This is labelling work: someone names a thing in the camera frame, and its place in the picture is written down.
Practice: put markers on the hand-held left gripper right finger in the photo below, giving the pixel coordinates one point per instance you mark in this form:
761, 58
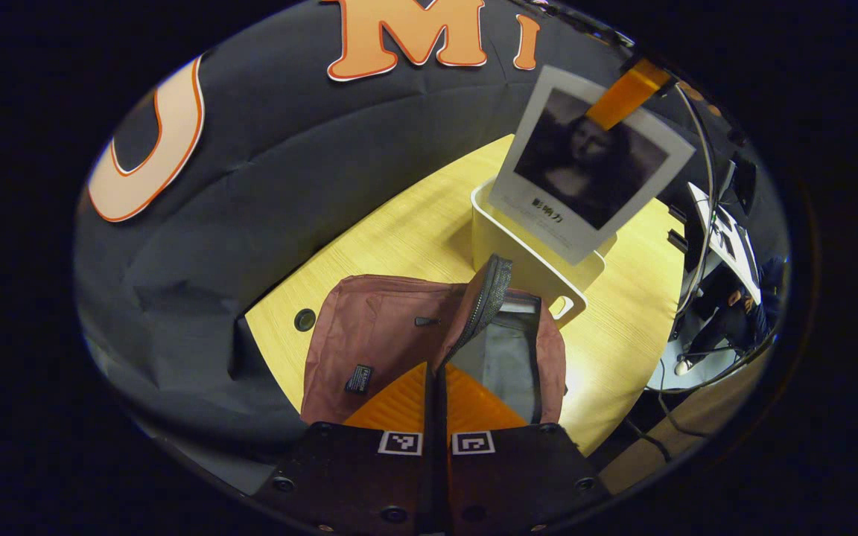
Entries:
518, 476

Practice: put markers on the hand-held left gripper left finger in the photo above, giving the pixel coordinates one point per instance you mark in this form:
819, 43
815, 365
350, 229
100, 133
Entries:
354, 476

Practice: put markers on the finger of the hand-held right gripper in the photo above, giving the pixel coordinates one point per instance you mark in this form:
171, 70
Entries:
626, 93

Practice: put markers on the grey portrait cover book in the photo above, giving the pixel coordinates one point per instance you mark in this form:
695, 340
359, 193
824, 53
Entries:
585, 164

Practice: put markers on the maroon schoolbag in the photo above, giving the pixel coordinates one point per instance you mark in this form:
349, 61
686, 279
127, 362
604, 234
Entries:
377, 335

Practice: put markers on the white plastic bookshelf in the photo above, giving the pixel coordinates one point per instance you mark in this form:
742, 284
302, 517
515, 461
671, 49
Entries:
503, 253

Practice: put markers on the black monitor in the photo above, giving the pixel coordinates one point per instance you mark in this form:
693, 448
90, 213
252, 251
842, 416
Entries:
743, 182

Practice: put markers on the brown wooden panel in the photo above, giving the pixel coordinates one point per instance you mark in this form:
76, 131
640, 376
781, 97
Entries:
690, 439

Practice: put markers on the white side desk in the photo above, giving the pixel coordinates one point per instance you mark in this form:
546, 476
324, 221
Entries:
731, 246

